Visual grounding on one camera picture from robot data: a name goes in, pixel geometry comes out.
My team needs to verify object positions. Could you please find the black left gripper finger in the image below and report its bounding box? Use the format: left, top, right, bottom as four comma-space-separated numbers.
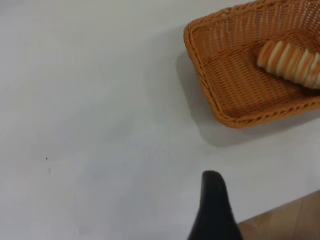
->
187, 170, 244, 240

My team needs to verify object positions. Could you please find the orange woven wicker basket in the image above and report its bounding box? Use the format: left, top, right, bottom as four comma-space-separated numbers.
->
184, 0, 320, 130

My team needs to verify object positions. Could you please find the striped long bread roll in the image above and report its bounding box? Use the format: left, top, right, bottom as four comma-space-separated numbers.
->
257, 40, 320, 90

